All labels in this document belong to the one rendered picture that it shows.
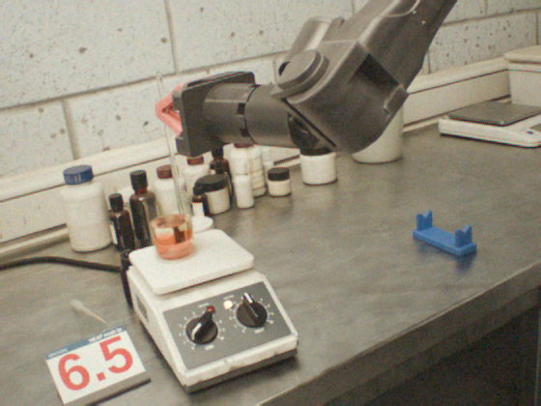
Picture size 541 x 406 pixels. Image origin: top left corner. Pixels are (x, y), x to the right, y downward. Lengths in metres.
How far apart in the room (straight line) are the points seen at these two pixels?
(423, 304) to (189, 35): 0.72
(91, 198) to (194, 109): 0.46
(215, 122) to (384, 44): 0.18
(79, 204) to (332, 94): 0.62
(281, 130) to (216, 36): 0.75
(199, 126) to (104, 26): 0.61
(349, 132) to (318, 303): 0.33
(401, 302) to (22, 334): 0.47
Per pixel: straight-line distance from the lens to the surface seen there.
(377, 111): 0.52
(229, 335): 0.67
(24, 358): 0.81
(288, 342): 0.68
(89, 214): 1.05
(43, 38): 1.17
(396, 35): 0.52
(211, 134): 0.63
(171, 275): 0.71
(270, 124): 0.56
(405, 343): 0.74
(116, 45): 1.21
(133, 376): 0.71
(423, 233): 0.95
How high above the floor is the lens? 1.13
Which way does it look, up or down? 19 degrees down
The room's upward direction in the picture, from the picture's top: 7 degrees counter-clockwise
